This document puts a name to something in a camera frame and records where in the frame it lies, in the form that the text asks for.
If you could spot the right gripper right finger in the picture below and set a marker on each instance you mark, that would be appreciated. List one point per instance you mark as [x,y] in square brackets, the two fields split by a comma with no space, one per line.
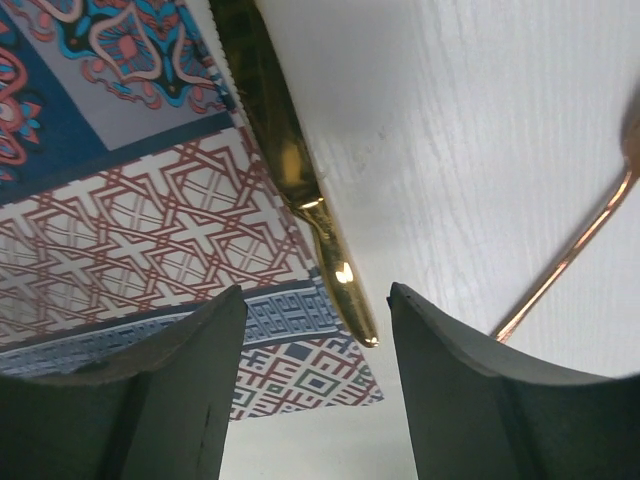
[478,409]

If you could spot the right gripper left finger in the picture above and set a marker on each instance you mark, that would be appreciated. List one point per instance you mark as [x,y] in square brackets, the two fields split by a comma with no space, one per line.
[158,409]

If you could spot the patterned cloth placemat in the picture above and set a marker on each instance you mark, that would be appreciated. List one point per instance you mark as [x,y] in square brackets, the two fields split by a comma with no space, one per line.
[132,193]

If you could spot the copper spoon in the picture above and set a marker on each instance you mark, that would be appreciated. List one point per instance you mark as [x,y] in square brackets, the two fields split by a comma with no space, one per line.
[629,148]

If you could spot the gold knife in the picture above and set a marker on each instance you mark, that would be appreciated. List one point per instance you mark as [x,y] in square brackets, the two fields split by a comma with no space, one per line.
[264,94]

